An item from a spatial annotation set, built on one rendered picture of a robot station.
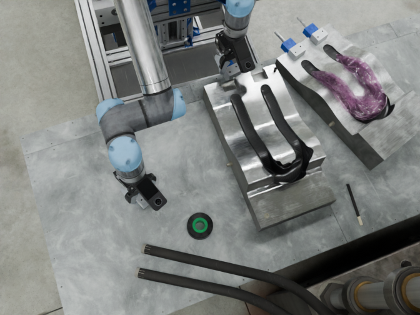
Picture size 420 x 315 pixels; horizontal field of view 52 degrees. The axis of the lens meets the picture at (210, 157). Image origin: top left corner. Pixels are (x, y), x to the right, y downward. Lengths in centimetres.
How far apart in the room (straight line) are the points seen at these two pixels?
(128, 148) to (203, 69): 130
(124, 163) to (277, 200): 54
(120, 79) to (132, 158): 127
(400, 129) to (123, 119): 89
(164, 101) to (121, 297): 61
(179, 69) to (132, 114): 121
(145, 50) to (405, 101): 90
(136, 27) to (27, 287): 154
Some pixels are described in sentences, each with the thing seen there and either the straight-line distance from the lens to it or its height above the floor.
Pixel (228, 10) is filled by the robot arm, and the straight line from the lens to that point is 127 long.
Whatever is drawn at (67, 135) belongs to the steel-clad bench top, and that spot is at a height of 80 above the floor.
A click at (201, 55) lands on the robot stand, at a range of 231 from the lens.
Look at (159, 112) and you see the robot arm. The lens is 108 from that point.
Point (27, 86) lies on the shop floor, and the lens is 260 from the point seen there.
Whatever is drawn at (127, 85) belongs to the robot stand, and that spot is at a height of 21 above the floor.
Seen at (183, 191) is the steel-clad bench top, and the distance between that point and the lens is 139.
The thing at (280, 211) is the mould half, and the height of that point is 86.
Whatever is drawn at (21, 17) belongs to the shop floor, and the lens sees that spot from 287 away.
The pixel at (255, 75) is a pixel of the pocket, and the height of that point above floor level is 86.
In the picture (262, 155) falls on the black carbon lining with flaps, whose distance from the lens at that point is 133.
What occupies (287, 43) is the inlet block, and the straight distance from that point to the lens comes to 159.
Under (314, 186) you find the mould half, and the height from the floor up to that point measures 86.
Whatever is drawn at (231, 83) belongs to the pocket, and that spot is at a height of 86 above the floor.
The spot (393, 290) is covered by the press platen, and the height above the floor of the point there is 129.
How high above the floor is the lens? 215
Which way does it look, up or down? 70 degrees down
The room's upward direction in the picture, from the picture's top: 9 degrees clockwise
